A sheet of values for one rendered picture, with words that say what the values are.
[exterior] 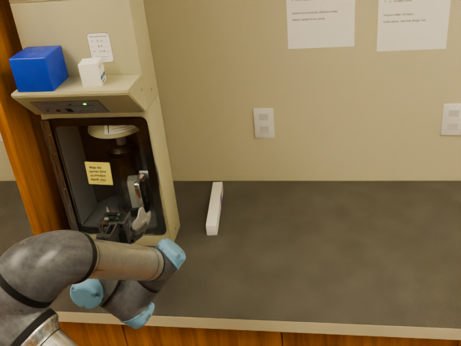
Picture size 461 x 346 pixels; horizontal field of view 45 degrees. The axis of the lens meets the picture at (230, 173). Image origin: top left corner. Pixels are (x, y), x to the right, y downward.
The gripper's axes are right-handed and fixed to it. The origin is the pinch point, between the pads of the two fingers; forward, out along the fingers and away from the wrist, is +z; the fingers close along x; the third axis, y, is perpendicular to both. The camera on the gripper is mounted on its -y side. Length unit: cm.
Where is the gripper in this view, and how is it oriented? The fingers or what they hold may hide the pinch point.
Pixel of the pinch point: (131, 215)
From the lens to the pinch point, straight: 159.5
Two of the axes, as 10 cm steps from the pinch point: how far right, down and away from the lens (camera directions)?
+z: 1.4, -5.1, 8.5
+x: -9.9, 0.0, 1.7
